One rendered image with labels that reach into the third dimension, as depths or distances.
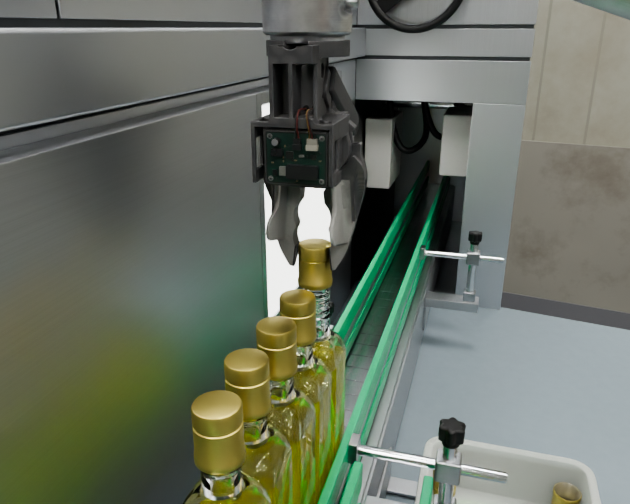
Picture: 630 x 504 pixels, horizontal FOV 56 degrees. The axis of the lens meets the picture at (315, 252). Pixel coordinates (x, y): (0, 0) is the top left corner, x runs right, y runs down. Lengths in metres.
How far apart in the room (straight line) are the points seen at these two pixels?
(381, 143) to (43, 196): 1.19
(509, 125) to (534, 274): 1.83
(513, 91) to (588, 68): 1.58
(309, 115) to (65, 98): 0.19
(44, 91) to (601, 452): 0.96
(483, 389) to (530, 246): 1.95
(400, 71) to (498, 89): 0.22
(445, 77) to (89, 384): 1.07
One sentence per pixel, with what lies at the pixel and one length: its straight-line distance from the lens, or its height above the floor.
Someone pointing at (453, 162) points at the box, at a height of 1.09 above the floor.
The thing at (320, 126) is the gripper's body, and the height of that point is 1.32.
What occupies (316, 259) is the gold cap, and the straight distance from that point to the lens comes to 0.57.
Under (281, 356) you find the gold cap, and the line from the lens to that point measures 0.49.
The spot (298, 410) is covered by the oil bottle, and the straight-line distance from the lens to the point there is 0.52.
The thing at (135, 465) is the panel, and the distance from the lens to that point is 0.59.
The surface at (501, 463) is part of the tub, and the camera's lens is 0.92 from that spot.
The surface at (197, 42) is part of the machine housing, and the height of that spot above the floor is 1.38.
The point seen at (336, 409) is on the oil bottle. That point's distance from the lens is 0.65.
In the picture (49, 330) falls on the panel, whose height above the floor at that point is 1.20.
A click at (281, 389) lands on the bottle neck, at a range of 0.51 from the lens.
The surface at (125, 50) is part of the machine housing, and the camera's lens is 0.52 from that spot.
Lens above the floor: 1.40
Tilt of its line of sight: 21 degrees down
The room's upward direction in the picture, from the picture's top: straight up
